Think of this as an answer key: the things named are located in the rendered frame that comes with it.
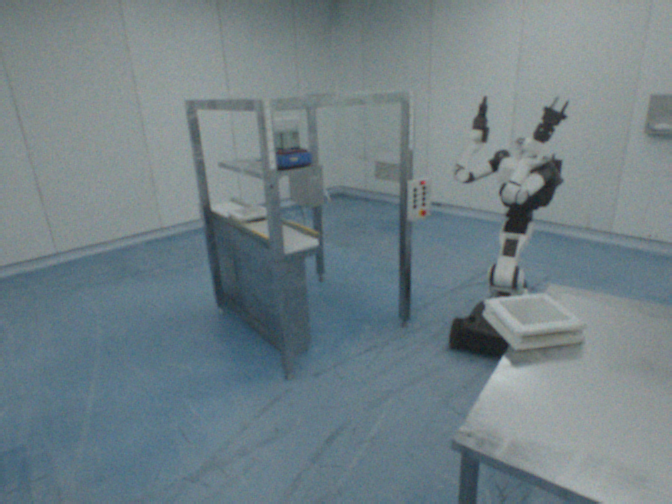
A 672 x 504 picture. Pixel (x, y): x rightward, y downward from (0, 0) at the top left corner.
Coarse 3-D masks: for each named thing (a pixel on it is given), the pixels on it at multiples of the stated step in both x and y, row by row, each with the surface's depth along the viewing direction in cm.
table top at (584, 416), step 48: (624, 336) 152; (528, 384) 130; (576, 384) 129; (624, 384) 128; (480, 432) 113; (528, 432) 112; (576, 432) 111; (624, 432) 111; (528, 480) 102; (576, 480) 98; (624, 480) 98
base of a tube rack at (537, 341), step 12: (492, 324) 161; (504, 324) 157; (504, 336) 153; (528, 336) 149; (540, 336) 149; (552, 336) 149; (564, 336) 148; (576, 336) 148; (516, 348) 146; (528, 348) 146
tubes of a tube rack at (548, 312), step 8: (512, 304) 161; (520, 304) 159; (528, 304) 160; (536, 304) 159; (544, 304) 159; (520, 312) 155; (528, 312) 154; (536, 312) 153; (544, 312) 153; (552, 312) 153
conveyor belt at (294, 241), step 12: (216, 204) 359; (228, 204) 357; (228, 216) 322; (252, 228) 291; (264, 228) 290; (288, 228) 288; (288, 240) 265; (300, 240) 264; (312, 240) 263; (288, 252) 253
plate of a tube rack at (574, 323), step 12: (492, 300) 165; (516, 300) 164; (552, 300) 163; (504, 312) 156; (564, 312) 154; (516, 324) 148; (540, 324) 147; (552, 324) 147; (564, 324) 147; (576, 324) 146
